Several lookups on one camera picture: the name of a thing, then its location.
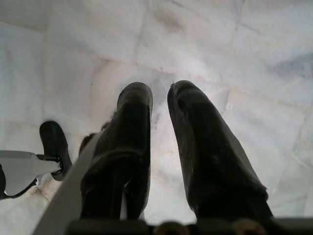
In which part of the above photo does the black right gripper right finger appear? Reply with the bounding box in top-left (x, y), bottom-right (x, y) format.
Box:
top-left (167, 80), bottom-right (274, 220)

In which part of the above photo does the robot left grey leg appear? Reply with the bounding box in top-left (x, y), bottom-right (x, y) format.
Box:
top-left (0, 150), bottom-right (62, 199)

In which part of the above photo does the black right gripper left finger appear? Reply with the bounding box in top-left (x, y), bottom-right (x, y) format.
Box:
top-left (80, 81), bottom-right (154, 220)

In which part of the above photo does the robot left black foot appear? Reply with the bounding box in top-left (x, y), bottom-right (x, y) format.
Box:
top-left (39, 120), bottom-right (73, 182)

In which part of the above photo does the robot right black foot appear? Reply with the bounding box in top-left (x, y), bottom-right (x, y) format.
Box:
top-left (78, 122), bottom-right (111, 157)

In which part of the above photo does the robot right grey leg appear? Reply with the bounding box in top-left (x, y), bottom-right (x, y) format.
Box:
top-left (33, 136), bottom-right (101, 235)

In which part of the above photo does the robot black foot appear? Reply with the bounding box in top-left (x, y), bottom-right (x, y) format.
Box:
top-left (78, 122), bottom-right (111, 157)
top-left (39, 120), bottom-right (73, 182)

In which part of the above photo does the robot grey leg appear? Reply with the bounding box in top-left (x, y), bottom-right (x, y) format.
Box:
top-left (0, 150), bottom-right (62, 199)
top-left (33, 136), bottom-right (101, 235)

